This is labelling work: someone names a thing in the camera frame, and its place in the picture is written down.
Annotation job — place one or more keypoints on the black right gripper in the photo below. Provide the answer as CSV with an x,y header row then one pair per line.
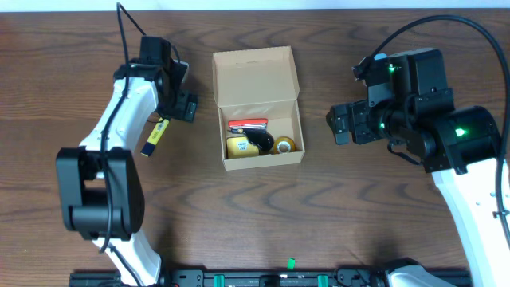
x,y
359,122

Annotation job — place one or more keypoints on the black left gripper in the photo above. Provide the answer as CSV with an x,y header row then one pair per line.
x,y
185,106

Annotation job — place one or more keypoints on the yellow highlighter marker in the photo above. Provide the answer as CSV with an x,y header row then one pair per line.
x,y
155,136

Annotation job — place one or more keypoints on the yellow tape roll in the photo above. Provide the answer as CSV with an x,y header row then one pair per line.
x,y
284,145

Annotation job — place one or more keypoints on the cardboard box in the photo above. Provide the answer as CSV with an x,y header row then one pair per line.
x,y
259,84

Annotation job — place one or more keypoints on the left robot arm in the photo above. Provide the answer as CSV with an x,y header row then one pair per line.
x,y
100,191

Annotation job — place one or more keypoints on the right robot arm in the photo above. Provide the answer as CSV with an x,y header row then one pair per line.
x,y
410,103

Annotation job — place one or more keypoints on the red black stapler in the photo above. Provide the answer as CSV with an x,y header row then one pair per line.
x,y
249,123

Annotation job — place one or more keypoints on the green clip marker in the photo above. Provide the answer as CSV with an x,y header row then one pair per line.
x,y
291,264

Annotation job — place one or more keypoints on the black mounting rail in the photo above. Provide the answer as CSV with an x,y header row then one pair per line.
x,y
340,277

